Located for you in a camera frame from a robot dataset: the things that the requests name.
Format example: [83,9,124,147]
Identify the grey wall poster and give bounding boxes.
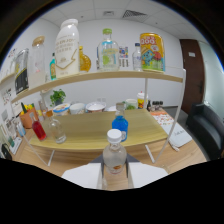
[119,57,130,69]

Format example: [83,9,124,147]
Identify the small dark jars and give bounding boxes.
[146,99,164,112]

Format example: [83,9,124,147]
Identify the white bowl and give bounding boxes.
[69,102,87,115]

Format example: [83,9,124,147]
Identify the clear bottle green cap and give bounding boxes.
[97,28,121,72]

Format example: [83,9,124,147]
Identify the teal liquid bottle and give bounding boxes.
[49,52,57,81]

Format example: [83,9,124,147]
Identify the white tray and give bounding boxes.
[8,134,24,155]

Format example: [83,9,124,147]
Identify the clear bottle orange cap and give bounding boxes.
[45,109,68,145]

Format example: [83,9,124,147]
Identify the white mug with greens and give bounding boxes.
[124,98,138,110]

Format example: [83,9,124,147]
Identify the red liquid bottle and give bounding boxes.
[29,111,48,142]

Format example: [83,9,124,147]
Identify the glass jar cork lid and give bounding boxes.
[28,35,47,88]

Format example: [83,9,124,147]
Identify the multicolour wall poster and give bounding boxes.
[119,46,130,58]

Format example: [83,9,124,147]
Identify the white notebook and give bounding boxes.
[161,122,193,149]

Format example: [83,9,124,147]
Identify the orange printed leaflet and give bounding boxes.
[150,110,174,126]

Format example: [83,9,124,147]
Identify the black chair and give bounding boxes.
[185,102,224,160]

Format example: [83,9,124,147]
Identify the wooden two-tier shelf rack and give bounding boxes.
[11,68,188,168]

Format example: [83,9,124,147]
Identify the orange basket with fruit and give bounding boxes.
[19,103,39,130]

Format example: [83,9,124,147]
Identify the blue rimmed bowl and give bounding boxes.
[52,102,72,117]

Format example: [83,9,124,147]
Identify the clear bottle white cap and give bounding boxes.
[102,128,128,175]

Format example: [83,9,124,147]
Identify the brown door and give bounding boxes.
[179,39,205,115]

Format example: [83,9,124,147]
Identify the black bag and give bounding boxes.
[0,143,13,160]

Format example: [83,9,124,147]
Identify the wide patterned bowl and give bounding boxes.
[85,101,107,113]

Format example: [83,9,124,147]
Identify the yellow cartoon can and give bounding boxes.
[139,32,166,73]

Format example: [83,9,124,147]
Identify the small water bottle blue cap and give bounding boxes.
[132,42,143,72]

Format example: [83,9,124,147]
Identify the white bottle red cap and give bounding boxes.
[136,91,149,110]

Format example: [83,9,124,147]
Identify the potted green plant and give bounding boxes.
[49,88,67,107]

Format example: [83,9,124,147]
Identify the amber liquid bottle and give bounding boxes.
[78,45,92,73]

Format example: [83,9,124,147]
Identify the large white bottle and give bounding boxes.
[54,18,81,78]

